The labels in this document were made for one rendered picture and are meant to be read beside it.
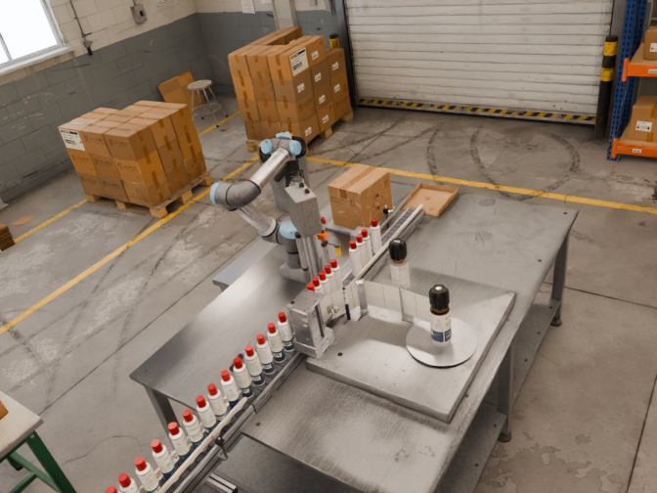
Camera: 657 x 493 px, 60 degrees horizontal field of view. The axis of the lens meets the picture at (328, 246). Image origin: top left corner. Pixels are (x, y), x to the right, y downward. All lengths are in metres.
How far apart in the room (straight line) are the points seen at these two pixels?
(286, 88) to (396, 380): 4.39
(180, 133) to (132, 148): 0.61
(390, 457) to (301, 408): 0.44
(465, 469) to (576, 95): 4.58
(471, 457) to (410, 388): 0.72
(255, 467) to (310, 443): 0.81
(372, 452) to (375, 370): 0.37
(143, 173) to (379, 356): 3.80
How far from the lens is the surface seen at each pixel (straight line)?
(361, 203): 3.25
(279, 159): 2.87
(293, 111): 6.35
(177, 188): 6.09
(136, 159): 5.72
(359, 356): 2.52
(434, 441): 2.27
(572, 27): 6.44
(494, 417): 3.14
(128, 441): 3.79
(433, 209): 3.55
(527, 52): 6.62
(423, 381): 2.40
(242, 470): 3.10
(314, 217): 2.54
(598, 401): 3.59
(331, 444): 2.30
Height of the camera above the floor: 2.65
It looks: 33 degrees down
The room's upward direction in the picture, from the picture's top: 10 degrees counter-clockwise
